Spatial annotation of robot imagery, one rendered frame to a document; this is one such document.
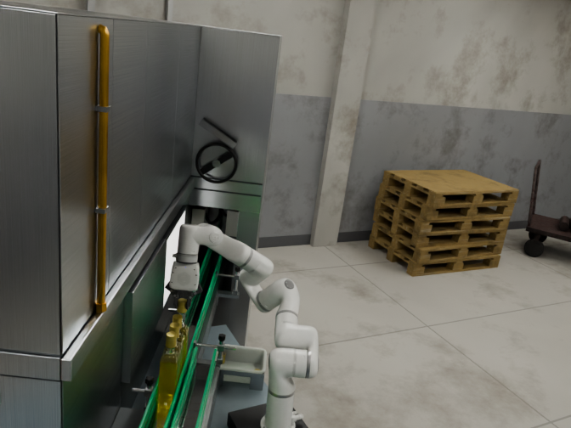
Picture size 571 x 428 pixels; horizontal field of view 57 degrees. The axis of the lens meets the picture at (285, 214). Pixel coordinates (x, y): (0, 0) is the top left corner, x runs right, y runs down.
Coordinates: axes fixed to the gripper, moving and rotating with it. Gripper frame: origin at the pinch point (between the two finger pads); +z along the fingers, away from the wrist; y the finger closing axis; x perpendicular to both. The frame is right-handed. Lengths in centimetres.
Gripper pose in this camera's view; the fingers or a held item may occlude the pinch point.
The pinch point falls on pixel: (182, 302)
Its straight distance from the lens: 198.3
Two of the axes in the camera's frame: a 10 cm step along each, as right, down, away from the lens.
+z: -1.2, 9.9, 0.6
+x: -0.3, -0.7, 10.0
